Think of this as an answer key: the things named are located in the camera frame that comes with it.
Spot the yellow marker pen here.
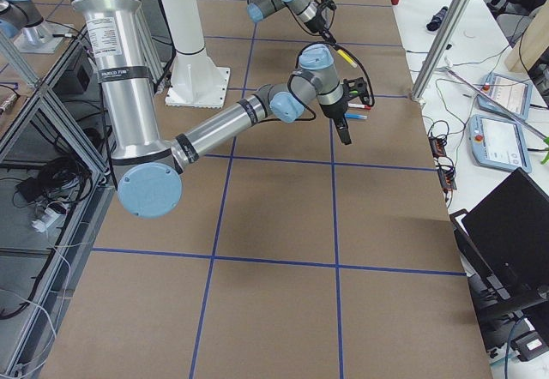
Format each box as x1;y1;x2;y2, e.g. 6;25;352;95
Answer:
337;49;358;69

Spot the near blue teach pendant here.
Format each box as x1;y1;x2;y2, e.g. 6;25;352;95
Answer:
468;115;532;173

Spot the black laptop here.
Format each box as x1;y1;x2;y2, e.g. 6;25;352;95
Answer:
462;168;548;287

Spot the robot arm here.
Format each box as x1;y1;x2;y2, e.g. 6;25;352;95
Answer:
246;0;339;52
70;0;351;218

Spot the black braided camera cable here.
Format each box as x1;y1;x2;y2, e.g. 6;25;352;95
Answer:
287;42;377;123

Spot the green-handled reacher grabber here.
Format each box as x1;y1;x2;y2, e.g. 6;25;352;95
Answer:
444;66;548;145

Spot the blue teach pendant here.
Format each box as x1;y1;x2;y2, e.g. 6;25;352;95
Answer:
481;72;533;120
468;115;532;173

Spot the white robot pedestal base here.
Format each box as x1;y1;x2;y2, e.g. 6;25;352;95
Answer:
161;0;230;109

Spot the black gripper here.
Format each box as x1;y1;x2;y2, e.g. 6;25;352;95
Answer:
305;3;339;50
320;95;352;145

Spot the aluminium frame post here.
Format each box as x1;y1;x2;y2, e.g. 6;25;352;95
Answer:
410;0;469;102

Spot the white red-capped marker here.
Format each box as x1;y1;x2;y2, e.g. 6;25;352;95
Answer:
348;103;372;110

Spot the blue marker pen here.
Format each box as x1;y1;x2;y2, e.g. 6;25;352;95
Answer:
345;113;368;120

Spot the far blue teach pendant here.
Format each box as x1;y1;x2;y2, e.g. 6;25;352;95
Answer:
481;72;533;120

